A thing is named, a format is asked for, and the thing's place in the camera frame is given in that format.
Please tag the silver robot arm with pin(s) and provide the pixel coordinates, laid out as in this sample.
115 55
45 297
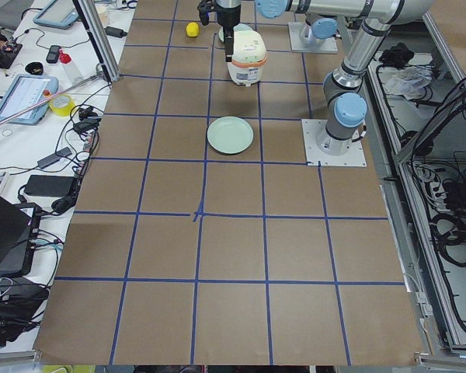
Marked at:
319 27
377 18

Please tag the red cap spray bottle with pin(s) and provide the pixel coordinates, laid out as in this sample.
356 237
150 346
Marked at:
70 68

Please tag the near blue teach pendant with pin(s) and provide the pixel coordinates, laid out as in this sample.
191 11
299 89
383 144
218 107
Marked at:
25 91

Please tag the black laptop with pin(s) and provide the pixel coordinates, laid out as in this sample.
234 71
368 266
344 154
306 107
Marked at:
19 225

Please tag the black power adapter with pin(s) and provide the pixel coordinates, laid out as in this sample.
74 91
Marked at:
49 186

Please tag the black phone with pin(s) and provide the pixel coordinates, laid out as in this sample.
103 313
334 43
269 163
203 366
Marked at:
53 54

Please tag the far blue teach pendant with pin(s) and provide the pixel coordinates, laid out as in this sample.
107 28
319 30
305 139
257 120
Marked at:
58 14

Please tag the near light green plate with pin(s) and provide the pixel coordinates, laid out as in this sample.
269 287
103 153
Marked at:
230 135

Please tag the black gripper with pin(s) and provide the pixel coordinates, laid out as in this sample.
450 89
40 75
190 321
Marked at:
227 19

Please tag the yellow tape roll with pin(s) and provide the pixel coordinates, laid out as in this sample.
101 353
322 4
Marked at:
62 105

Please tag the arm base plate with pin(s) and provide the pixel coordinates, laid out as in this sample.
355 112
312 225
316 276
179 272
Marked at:
323 150
302 40

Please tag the black round dish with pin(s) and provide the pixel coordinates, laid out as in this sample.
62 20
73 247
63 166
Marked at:
34 68

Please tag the blue teach pendant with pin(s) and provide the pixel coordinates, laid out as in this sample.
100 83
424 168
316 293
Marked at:
25 91
58 14

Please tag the far light green plate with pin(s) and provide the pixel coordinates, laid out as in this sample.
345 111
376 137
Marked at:
238 28

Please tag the aluminium frame post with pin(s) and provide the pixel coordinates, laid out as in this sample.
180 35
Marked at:
93 26

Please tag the white rice cooker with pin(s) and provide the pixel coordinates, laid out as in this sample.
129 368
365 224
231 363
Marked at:
249 58

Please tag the yellow toy potato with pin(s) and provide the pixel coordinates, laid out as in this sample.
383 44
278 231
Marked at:
192 30

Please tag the white crumpled cloth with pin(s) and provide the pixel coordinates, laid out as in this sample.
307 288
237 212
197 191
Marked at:
410 82

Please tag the light green plate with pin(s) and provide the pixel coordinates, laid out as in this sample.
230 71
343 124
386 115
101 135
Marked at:
238 28
230 135

